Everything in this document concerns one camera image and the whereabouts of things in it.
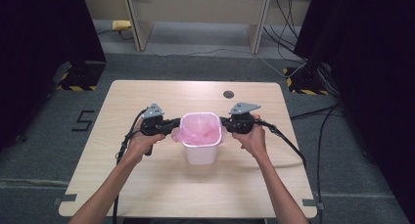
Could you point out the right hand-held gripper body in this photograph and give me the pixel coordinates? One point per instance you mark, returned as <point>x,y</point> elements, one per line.
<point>241,123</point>

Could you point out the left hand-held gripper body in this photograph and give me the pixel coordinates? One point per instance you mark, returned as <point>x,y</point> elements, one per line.
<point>155,126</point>

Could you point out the pink plastic bag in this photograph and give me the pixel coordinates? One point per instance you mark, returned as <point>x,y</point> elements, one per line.
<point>199,131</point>

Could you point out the white plastic bin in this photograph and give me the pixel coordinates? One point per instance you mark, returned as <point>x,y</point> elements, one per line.
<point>200,154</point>

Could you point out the person's left hand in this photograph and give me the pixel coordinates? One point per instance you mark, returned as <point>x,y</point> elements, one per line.
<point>142,145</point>

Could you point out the person's right hand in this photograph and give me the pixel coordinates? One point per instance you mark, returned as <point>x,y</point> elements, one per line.
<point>254,142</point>

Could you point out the dark round table grommet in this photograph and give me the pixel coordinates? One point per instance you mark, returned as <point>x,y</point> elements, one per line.
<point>228,94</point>

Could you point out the hazard striped stand base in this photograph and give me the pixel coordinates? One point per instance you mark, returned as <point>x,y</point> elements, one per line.
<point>305,85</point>
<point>81,77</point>

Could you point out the grey tape strip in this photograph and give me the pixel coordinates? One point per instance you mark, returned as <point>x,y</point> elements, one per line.
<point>312,203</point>
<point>67,198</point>

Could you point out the black curtain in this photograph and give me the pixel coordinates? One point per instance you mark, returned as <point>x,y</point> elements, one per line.
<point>39,54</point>
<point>375,70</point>

